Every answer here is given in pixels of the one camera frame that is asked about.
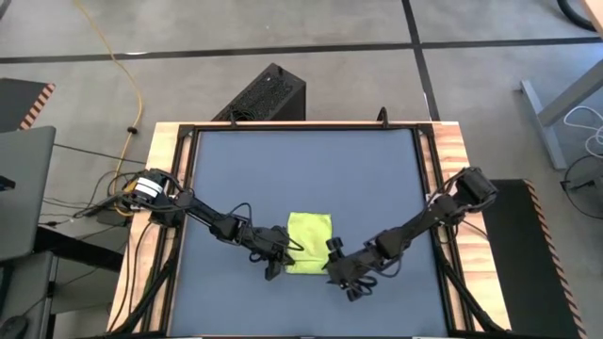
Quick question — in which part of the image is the large black orange-striped mat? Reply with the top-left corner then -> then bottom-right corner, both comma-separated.
481,177 -> 589,339

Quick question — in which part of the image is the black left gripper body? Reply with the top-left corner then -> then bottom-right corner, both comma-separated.
247,224 -> 294,263

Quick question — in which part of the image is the yellow hanging cable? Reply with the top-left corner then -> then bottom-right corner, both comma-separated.
73,0 -> 144,159

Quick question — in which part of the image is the grey flat cover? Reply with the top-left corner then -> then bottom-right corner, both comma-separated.
0,125 -> 57,263

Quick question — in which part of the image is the white cable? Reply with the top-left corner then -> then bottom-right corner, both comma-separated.
562,104 -> 603,159

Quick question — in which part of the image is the black hose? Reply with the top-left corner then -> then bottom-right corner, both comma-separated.
557,0 -> 598,32

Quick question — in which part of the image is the grey metal desk frame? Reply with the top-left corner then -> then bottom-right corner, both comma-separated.
519,58 -> 603,171

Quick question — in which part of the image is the small black orange-striped mat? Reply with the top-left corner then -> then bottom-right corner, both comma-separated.
0,77 -> 57,133

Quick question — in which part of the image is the black table frame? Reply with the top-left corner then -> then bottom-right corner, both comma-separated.
167,122 -> 454,338

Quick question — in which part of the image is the dark computer mouse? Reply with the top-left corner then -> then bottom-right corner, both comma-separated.
0,314 -> 29,339

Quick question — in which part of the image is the yellow-green microfibre towel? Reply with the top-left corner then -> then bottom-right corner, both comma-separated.
285,211 -> 334,276

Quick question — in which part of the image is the black floor cable loop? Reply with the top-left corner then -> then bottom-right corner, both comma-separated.
560,154 -> 603,225

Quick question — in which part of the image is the wooden desk corner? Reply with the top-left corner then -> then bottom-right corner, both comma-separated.
581,0 -> 603,37

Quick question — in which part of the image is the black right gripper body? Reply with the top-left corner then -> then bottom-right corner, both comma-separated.
323,236 -> 381,289

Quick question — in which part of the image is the wooden table board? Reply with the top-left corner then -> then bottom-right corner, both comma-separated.
106,121 -> 513,333

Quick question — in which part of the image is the black computer tower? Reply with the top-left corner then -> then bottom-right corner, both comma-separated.
211,62 -> 307,122

